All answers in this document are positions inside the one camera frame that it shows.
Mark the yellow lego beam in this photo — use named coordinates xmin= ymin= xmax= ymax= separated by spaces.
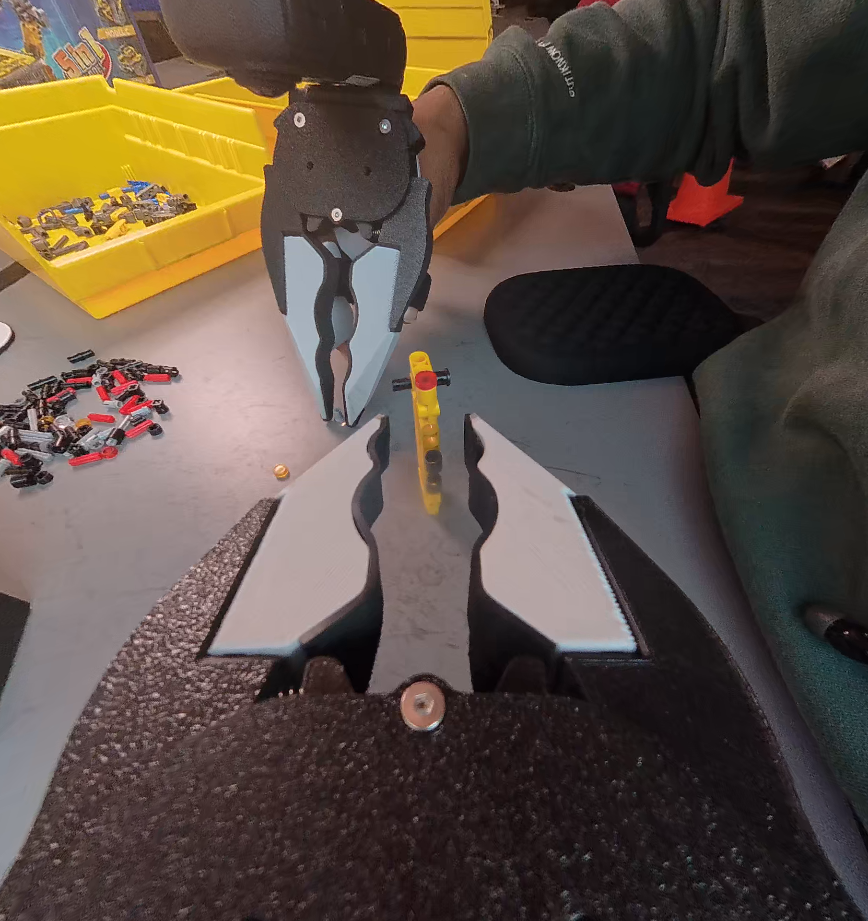
xmin=392 ymin=351 xmax=454 ymax=516

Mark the black chair armrest pad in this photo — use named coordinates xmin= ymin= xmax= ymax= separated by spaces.
xmin=483 ymin=263 xmax=741 ymax=387

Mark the person's green sweatshirt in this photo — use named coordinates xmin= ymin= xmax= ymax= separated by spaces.
xmin=693 ymin=137 xmax=868 ymax=859

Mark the blue lego set box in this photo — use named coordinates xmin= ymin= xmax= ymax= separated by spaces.
xmin=0 ymin=0 xmax=163 ymax=94

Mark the pile of red black lego pins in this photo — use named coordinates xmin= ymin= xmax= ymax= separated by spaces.
xmin=0 ymin=349 xmax=182 ymax=491

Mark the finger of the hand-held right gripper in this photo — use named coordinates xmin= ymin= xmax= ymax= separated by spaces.
xmin=340 ymin=243 xmax=402 ymax=428
xmin=283 ymin=232 xmax=338 ymax=425

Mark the person's right hand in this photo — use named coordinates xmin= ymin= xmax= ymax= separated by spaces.
xmin=410 ymin=83 xmax=472 ymax=227

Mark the orange traffic cone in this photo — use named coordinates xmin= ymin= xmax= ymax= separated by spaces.
xmin=666 ymin=157 xmax=746 ymax=228

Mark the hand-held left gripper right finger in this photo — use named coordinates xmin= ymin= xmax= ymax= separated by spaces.
xmin=464 ymin=413 xmax=638 ymax=656

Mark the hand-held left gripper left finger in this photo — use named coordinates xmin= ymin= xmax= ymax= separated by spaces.
xmin=208 ymin=414 xmax=392 ymax=657

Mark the heap of dark grey lego parts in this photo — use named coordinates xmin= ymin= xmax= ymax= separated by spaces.
xmin=15 ymin=178 xmax=199 ymax=261

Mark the black cable plug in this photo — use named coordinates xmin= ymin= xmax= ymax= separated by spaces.
xmin=801 ymin=604 xmax=868 ymax=665

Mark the yellow parts bin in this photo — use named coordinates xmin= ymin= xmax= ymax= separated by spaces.
xmin=171 ymin=68 xmax=494 ymax=242
xmin=0 ymin=75 xmax=271 ymax=319
xmin=376 ymin=0 xmax=494 ymax=73

